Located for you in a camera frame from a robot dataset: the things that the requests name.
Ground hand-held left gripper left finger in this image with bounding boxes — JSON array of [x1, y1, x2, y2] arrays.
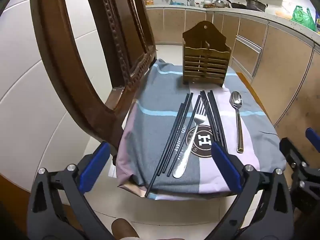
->
[[29, 142, 114, 240]]

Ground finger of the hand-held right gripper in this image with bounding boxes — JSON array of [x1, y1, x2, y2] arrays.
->
[[279, 137, 320, 214], [305, 127, 320, 153]]

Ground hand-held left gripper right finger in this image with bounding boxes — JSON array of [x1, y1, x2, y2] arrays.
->
[[207, 142, 294, 240]]

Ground silver metal fork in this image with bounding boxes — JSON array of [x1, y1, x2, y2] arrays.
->
[[172, 99, 208, 179]]

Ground bunch of black chopsticks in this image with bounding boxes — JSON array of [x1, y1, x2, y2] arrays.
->
[[144, 90, 228, 197]]

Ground silver metal spoon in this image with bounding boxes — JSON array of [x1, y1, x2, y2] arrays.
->
[[229, 91, 244, 153]]

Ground wooden slatted utensil holder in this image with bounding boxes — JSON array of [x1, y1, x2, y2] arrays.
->
[[182, 21, 232, 88]]

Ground person's brown shoe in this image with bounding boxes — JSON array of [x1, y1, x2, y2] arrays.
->
[[111, 218, 140, 240]]

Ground grey pink checked cloth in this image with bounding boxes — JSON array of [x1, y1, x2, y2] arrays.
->
[[116, 59, 287, 200]]

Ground beige kitchen cabinets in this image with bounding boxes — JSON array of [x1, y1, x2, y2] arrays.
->
[[146, 6, 320, 188]]

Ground carved brown wooden chair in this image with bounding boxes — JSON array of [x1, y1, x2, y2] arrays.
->
[[29, 0, 277, 202]]

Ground green plastic bag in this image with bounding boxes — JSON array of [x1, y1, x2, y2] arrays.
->
[[292, 5, 317, 32]]

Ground orange plastic basin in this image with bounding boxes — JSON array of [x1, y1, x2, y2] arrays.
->
[[275, 9, 293, 20]]

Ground speckled white countertop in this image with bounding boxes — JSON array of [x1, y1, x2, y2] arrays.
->
[[146, 4, 320, 48]]

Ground steel pot with lid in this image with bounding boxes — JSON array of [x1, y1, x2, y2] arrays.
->
[[244, 0, 268, 12]]

